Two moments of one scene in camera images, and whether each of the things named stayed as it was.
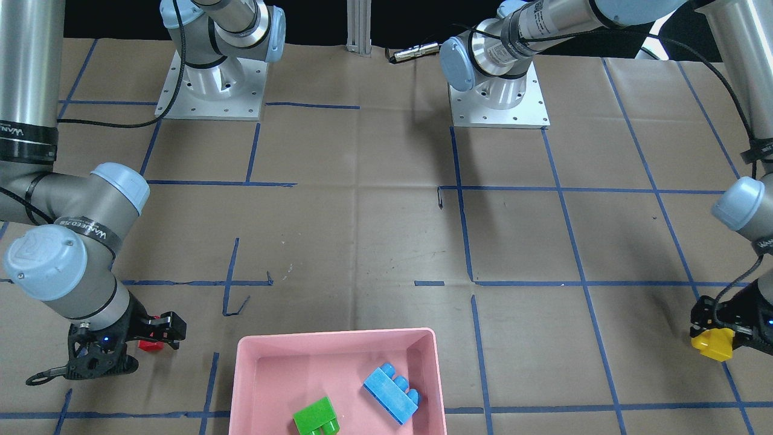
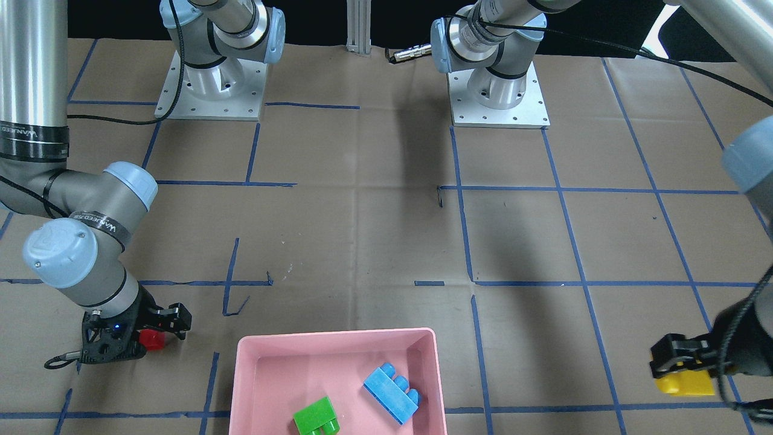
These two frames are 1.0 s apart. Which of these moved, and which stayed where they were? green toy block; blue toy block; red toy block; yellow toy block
Moved: yellow toy block
Stayed: green toy block; red toy block; blue toy block
